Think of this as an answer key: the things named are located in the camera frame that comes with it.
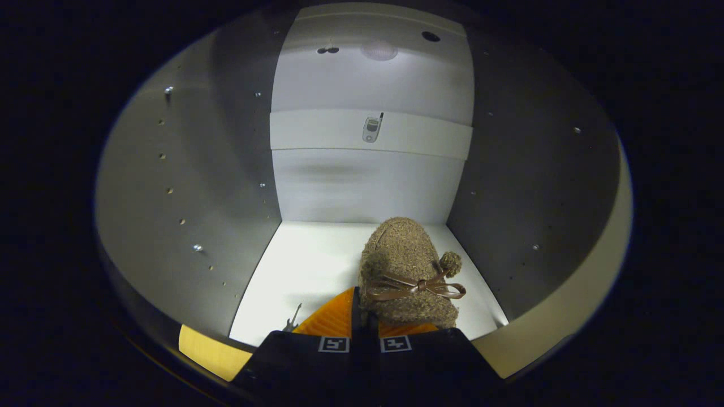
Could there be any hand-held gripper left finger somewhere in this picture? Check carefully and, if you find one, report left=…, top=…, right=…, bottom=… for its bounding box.
left=231, top=286, right=366, bottom=399

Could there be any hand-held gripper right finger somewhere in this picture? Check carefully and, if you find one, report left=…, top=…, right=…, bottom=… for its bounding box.
left=365, top=317, right=505, bottom=399

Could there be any brown fuzzy shoe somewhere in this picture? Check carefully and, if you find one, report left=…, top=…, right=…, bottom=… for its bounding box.
left=357, top=217, right=467, bottom=330

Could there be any grey shoe cabinet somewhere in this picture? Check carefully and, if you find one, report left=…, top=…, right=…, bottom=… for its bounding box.
left=95, top=3, right=623, bottom=362

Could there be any white cabinet shelf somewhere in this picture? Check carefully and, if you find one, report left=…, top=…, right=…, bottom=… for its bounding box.
left=229, top=220, right=510, bottom=347

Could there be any small round cabinet light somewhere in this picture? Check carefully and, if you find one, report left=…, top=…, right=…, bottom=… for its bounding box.
left=360, top=40, right=399, bottom=62

